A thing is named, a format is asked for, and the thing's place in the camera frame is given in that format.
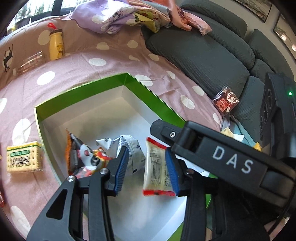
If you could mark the white red-edged snack packet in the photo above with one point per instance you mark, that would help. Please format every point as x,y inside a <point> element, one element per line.
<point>156,176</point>

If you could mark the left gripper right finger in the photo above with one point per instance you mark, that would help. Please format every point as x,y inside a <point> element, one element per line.
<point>188,183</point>

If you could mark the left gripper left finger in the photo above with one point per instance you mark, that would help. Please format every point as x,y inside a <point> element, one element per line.
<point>62,217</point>

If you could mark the pink polka dot sheet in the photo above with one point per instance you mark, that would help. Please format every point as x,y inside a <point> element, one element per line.
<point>97,59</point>

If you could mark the yellow bear bottle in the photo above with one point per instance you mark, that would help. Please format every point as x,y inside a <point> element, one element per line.
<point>56,44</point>

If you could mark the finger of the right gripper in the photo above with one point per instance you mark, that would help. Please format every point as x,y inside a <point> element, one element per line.
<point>230,160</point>

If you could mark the cracker pack green label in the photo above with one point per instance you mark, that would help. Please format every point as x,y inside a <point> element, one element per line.
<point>24,158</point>

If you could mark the papers beside sofa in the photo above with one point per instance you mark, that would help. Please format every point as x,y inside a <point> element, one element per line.
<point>232,128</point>

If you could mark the brown polka dot bolster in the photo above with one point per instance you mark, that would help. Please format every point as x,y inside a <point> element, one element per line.
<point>31,39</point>

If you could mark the black framed window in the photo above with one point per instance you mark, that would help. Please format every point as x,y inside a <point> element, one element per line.
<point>36,10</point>

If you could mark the yellow patterned cloth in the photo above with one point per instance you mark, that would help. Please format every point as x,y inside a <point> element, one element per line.
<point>146,18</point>

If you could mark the dark grey sofa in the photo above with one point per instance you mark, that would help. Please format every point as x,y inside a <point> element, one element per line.
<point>222,58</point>

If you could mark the clear plastic bottle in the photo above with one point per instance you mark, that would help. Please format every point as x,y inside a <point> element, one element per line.
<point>31,63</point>

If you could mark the purple floral cloth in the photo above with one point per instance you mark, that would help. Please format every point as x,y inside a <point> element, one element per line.
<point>103,17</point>

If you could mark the orange snack bag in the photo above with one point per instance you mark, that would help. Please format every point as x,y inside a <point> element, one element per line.
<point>81,160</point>

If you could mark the small red candy packet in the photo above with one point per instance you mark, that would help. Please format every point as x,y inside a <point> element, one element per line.
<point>225,100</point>

